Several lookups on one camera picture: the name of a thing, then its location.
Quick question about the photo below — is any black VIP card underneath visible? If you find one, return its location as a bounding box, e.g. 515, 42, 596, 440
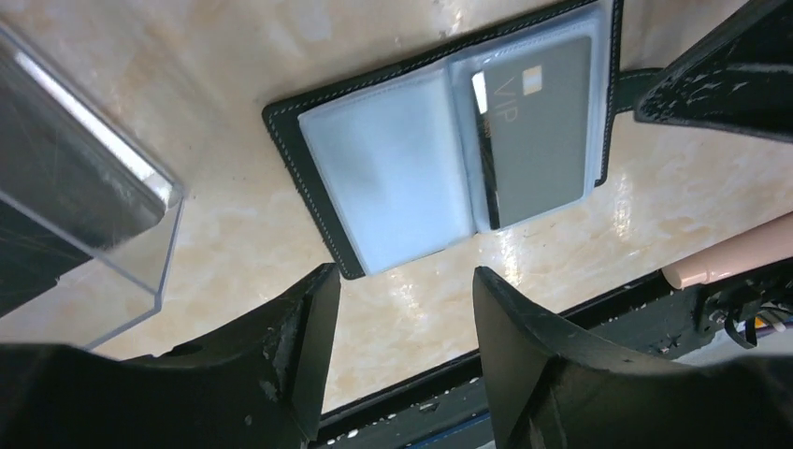
1, 51, 166, 314

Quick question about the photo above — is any clear acrylic tray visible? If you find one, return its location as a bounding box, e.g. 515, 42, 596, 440
1, 23, 184, 349

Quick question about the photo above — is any black VIP card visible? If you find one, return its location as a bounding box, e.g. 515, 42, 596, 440
471, 36, 592, 230

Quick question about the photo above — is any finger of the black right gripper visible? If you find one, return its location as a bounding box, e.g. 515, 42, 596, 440
634, 1, 792, 143

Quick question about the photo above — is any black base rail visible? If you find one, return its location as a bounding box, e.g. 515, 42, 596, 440
316, 260, 792, 448

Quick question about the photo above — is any black leather card holder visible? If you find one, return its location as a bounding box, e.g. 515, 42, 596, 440
261, 1, 652, 280

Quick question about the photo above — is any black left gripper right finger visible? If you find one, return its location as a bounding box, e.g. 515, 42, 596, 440
472, 267, 792, 448

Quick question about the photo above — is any pink toy microphone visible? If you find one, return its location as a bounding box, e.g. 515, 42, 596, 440
661, 213, 792, 289

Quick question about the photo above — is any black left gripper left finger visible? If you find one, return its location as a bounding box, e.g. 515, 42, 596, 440
1, 263, 340, 448

